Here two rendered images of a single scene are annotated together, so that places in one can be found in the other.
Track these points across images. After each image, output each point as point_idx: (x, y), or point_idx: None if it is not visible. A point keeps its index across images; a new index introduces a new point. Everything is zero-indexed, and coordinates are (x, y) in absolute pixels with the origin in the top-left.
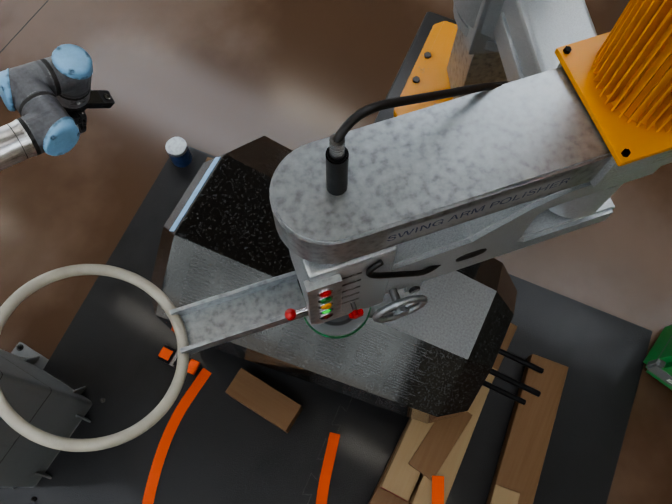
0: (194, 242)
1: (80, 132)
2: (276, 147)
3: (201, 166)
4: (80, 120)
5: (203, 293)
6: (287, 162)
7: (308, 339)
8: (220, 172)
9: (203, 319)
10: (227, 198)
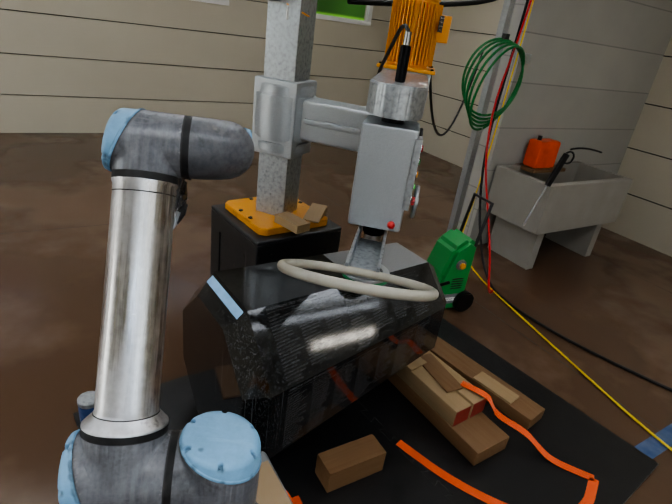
0: (264, 306)
1: (178, 222)
2: None
3: (199, 297)
4: (185, 200)
5: (293, 342)
6: (377, 80)
7: (367, 317)
8: (225, 278)
9: (357, 266)
10: (248, 283)
